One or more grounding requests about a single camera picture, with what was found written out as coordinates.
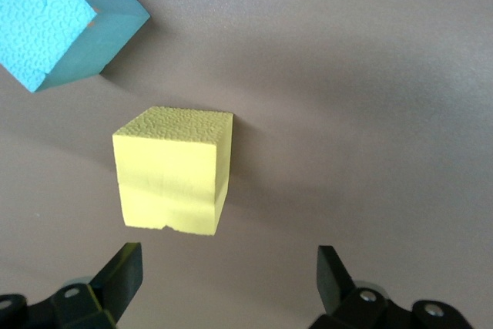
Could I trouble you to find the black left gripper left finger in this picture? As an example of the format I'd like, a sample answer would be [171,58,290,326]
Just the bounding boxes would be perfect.
[0,242,144,329]

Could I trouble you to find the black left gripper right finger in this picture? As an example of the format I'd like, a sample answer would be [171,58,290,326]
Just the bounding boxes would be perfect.
[310,245,473,329]

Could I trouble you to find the yellow foam cube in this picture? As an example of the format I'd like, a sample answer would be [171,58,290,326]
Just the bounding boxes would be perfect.
[112,105,235,237]

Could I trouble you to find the cyan foam cube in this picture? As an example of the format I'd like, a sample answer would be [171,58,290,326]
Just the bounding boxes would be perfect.
[0,0,151,94]

